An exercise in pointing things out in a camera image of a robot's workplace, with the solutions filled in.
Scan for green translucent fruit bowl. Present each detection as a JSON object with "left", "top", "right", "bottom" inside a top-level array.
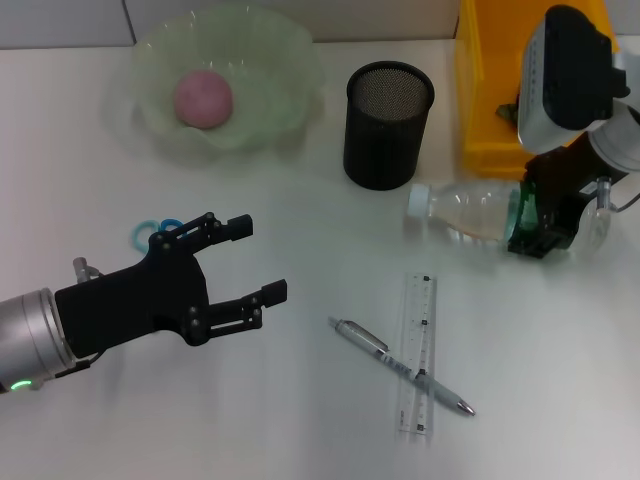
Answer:
[{"left": 107, "top": 4, "right": 326, "bottom": 161}]

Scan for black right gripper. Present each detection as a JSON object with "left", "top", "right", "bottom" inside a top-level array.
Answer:
[{"left": 507, "top": 137, "right": 629, "bottom": 260}]

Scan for left gripper cable with plugs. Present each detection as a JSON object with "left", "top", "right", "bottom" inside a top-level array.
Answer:
[{"left": 34, "top": 257, "right": 109, "bottom": 391}]

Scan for silver ballpoint pen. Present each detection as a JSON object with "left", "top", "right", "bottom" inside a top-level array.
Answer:
[{"left": 327, "top": 316, "right": 477, "bottom": 417}]

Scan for yellow plastic bin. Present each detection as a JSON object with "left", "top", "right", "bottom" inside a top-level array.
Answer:
[{"left": 453, "top": 0, "right": 630, "bottom": 176}]

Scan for gripper cable with plugs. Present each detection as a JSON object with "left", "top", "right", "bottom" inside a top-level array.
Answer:
[
  {"left": 34, "top": 257, "right": 109, "bottom": 391},
  {"left": 594, "top": 175, "right": 640, "bottom": 215}
]

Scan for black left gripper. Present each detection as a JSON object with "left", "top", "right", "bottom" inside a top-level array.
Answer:
[{"left": 53, "top": 212, "right": 290, "bottom": 360}]

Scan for grey vertical wall trim strip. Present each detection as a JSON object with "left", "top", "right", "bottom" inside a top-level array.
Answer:
[{"left": 121, "top": 0, "right": 138, "bottom": 47}]

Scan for pink toy peach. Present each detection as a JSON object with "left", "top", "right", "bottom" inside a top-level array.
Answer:
[{"left": 173, "top": 69, "right": 235, "bottom": 131}]

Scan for clear plastic ruler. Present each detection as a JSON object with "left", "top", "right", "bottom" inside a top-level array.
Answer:
[{"left": 397, "top": 271, "right": 438, "bottom": 434}]

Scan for blue and teal scissors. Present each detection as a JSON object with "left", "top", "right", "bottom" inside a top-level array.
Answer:
[{"left": 130, "top": 217, "right": 187, "bottom": 251}]

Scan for clear bottle with green label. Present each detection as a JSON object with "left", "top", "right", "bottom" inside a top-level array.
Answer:
[{"left": 405, "top": 180, "right": 612, "bottom": 259}]

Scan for black mesh cup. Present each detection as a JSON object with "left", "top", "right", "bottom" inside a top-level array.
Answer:
[{"left": 342, "top": 60, "right": 436, "bottom": 191}]

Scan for right gripper cable with plugs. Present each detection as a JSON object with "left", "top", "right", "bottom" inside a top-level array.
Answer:
[{"left": 594, "top": 175, "right": 640, "bottom": 215}]

